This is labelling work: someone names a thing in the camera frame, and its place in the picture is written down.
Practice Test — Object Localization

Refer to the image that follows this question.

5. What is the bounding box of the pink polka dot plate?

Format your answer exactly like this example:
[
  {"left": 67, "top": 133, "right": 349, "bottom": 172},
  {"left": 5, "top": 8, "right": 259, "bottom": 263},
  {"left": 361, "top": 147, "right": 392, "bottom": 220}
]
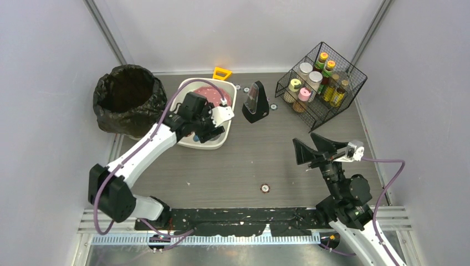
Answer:
[{"left": 194, "top": 86, "right": 232, "bottom": 107}]

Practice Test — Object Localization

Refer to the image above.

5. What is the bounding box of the yellow label oil bottle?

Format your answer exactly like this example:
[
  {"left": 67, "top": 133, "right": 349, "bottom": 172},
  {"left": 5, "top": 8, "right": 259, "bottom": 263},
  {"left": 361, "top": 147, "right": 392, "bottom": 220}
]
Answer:
[{"left": 329, "top": 79, "right": 350, "bottom": 108}]

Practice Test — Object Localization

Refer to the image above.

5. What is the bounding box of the yellow oil bottle brown cap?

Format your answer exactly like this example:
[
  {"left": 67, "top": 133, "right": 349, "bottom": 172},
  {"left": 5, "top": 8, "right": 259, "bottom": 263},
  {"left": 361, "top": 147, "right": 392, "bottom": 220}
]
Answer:
[{"left": 323, "top": 73, "right": 340, "bottom": 103}]

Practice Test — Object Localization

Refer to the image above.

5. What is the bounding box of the pink lid spice shaker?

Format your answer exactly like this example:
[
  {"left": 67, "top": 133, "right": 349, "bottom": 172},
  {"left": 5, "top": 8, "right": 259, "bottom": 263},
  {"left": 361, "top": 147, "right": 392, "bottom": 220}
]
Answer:
[{"left": 292, "top": 88, "right": 311, "bottom": 113}]

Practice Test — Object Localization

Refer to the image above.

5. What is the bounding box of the black wire basket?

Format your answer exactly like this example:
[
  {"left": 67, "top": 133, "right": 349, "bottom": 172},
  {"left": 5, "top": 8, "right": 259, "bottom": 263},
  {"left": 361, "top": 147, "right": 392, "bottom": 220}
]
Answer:
[{"left": 275, "top": 42, "right": 367, "bottom": 131}]

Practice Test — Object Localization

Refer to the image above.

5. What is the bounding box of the grain jar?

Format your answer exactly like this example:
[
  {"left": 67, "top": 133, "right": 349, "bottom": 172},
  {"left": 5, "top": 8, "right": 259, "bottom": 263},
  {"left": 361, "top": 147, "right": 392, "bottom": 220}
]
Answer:
[
  {"left": 296, "top": 62, "right": 313, "bottom": 84},
  {"left": 307, "top": 71, "right": 323, "bottom": 103}
]

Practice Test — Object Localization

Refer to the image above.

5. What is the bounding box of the yellow lid spice shaker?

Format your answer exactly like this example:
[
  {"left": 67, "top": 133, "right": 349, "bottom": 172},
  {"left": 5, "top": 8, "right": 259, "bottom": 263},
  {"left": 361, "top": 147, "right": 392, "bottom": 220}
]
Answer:
[{"left": 283, "top": 78, "right": 302, "bottom": 104}]

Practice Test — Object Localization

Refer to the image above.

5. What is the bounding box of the red sauce bottle yellow cap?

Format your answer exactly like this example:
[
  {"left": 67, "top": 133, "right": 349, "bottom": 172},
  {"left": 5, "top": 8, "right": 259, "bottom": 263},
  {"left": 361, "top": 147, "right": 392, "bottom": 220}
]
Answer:
[{"left": 318, "top": 60, "right": 336, "bottom": 94}]

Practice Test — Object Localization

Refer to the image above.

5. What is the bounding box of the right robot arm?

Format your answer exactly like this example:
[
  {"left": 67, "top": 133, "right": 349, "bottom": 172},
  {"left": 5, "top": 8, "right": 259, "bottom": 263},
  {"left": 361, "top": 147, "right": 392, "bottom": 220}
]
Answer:
[{"left": 293, "top": 132, "right": 406, "bottom": 265}]

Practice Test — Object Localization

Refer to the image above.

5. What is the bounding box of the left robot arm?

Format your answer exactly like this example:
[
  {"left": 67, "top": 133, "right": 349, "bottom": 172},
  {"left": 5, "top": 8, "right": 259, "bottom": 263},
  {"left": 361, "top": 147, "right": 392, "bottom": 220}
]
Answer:
[{"left": 88, "top": 92, "right": 234, "bottom": 234}]

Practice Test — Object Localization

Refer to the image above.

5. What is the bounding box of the white rectangular basin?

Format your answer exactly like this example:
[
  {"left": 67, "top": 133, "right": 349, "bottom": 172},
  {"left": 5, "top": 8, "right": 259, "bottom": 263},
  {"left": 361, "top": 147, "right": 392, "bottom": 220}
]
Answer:
[{"left": 170, "top": 78, "right": 237, "bottom": 150}]

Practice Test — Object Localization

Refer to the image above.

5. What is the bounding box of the brown poker chip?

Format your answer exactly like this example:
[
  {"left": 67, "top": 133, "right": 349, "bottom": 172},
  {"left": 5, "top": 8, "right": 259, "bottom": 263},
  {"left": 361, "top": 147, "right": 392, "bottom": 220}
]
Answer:
[{"left": 260, "top": 183, "right": 270, "bottom": 193}]

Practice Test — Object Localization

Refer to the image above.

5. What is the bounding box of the black metronome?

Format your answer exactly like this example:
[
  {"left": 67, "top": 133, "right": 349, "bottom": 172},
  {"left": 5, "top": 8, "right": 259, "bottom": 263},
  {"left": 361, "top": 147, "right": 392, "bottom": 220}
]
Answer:
[{"left": 242, "top": 81, "right": 270, "bottom": 124}]

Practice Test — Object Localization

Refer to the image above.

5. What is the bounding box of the black bag lined trash bin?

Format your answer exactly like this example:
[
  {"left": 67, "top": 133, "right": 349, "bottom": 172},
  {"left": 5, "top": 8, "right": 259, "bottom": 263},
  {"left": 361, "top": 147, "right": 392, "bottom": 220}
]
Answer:
[{"left": 93, "top": 64, "right": 168, "bottom": 139}]

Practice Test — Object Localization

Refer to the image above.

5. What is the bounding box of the black base mat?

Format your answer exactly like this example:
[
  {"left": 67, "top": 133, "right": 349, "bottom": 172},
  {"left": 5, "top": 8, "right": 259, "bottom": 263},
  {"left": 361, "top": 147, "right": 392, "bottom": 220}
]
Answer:
[{"left": 169, "top": 207, "right": 331, "bottom": 238}]

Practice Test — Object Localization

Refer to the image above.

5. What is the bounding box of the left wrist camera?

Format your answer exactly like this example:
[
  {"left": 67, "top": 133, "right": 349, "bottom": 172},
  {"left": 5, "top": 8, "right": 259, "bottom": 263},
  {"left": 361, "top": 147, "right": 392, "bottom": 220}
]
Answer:
[{"left": 211, "top": 106, "right": 234, "bottom": 127}]

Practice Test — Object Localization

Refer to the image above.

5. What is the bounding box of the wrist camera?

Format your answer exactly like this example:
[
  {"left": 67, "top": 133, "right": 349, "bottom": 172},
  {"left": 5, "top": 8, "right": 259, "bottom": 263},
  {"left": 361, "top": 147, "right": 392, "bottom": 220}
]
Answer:
[
  {"left": 211, "top": 106, "right": 234, "bottom": 127},
  {"left": 334, "top": 140, "right": 365, "bottom": 162}
]

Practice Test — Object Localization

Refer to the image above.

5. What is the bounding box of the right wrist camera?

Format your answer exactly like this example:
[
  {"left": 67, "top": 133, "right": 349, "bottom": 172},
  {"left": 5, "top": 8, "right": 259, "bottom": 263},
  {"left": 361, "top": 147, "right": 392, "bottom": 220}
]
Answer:
[{"left": 334, "top": 140, "right": 365, "bottom": 162}]

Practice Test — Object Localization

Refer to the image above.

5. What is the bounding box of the orange plastic handle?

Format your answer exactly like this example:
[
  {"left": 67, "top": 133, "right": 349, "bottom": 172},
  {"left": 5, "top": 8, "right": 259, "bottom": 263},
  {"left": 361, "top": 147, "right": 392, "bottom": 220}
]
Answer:
[{"left": 212, "top": 66, "right": 233, "bottom": 81}]

